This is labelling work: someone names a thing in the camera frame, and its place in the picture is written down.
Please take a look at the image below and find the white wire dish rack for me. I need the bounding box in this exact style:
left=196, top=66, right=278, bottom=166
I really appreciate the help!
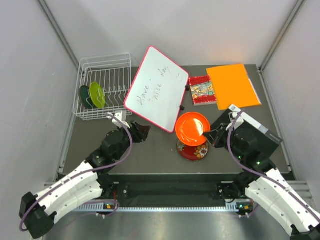
left=72, top=53, right=132, bottom=121

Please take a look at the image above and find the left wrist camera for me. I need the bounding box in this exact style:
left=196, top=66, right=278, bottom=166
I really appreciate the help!
left=112, top=110, right=130, bottom=128

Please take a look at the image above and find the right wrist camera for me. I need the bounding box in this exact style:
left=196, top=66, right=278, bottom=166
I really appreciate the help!
left=228, top=111, right=245, bottom=128

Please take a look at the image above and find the grey cable duct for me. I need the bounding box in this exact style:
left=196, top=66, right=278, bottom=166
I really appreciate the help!
left=73, top=200, right=253, bottom=213

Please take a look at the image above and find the black box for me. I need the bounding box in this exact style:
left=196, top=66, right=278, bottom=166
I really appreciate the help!
left=210, top=104, right=283, bottom=157

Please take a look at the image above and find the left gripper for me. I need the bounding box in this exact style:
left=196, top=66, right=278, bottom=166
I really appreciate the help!
left=114, top=120, right=151, bottom=160

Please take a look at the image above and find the pink framed whiteboard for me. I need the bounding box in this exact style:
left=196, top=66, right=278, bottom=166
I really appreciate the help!
left=124, top=46, right=189, bottom=133

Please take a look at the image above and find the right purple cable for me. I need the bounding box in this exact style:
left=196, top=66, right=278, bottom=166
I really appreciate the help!
left=226, top=109, right=320, bottom=223

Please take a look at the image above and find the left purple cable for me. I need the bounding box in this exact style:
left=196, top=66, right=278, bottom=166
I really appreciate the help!
left=19, top=112, right=134, bottom=231

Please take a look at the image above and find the red floral plate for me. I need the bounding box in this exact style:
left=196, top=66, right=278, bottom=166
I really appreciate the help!
left=177, top=140, right=209, bottom=162

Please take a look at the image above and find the lime green plate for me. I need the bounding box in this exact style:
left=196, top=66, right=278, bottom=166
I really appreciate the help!
left=89, top=82, right=106, bottom=109

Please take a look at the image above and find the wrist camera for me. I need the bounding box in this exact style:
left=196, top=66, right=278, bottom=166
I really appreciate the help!
left=228, top=111, right=245, bottom=128
left=112, top=110, right=130, bottom=128

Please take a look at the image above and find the red patterned paperback book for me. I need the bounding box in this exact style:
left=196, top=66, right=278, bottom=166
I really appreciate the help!
left=188, top=75, right=217, bottom=106

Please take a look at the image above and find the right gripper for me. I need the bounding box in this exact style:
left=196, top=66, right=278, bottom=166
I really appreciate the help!
left=203, top=123, right=245, bottom=160

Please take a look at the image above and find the orange plate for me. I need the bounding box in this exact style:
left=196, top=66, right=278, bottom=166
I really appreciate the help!
left=175, top=112, right=211, bottom=147

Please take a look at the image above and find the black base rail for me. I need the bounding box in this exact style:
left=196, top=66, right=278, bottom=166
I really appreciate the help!
left=109, top=173, right=237, bottom=208

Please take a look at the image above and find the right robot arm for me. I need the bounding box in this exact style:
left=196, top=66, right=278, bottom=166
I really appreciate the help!
left=203, top=123, right=320, bottom=240

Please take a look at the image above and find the orange folder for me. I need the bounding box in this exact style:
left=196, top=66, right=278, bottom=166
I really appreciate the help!
left=206, top=63, right=262, bottom=111

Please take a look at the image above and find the purple cable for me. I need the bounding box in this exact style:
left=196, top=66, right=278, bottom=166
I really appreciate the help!
left=226, top=109, right=320, bottom=223
left=19, top=112, right=134, bottom=231

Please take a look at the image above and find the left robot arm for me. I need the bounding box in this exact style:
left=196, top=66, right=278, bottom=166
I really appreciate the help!
left=19, top=121, right=151, bottom=239

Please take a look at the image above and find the dark green plate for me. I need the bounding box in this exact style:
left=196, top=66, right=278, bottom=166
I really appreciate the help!
left=78, top=85, right=94, bottom=109

